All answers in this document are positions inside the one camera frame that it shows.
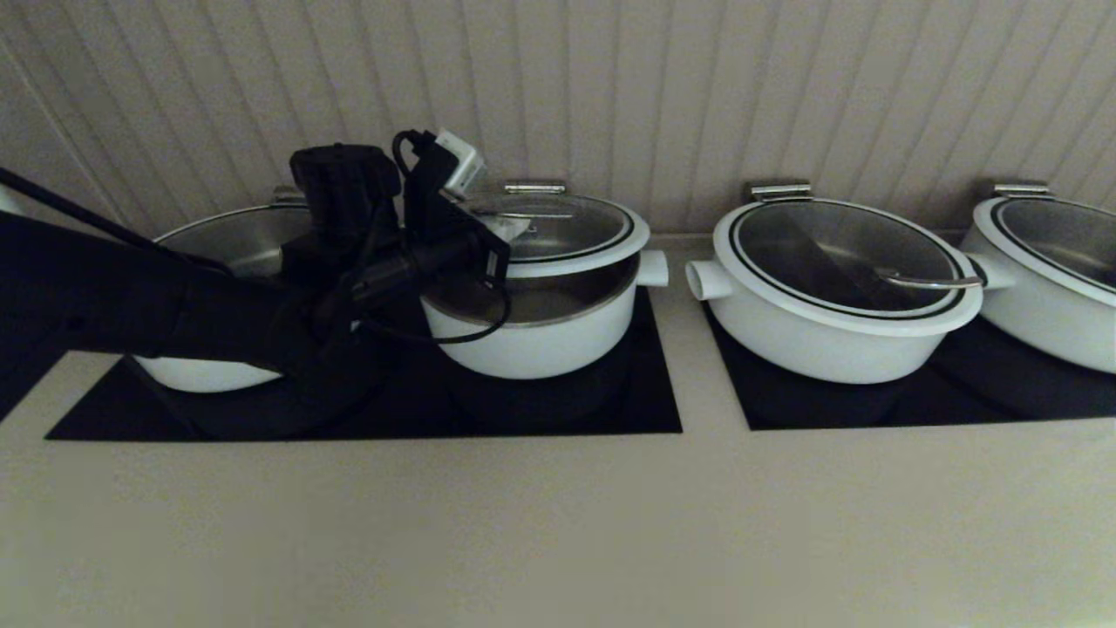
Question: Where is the glass lid with white rim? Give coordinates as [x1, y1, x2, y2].
[711, 201, 982, 338]
[970, 199, 1116, 311]
[436, 190, 651, 278]
[153, 205, 308, 280]

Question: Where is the black glass induction cooktop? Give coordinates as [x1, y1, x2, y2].
[702, 305, 1116, 431]
[45, 288, 683, 441]

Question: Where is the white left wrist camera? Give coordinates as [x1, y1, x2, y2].
[433, 129, 486, 197]

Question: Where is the looped black left arm cable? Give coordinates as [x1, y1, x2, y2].
[357, 279, 514, 345]

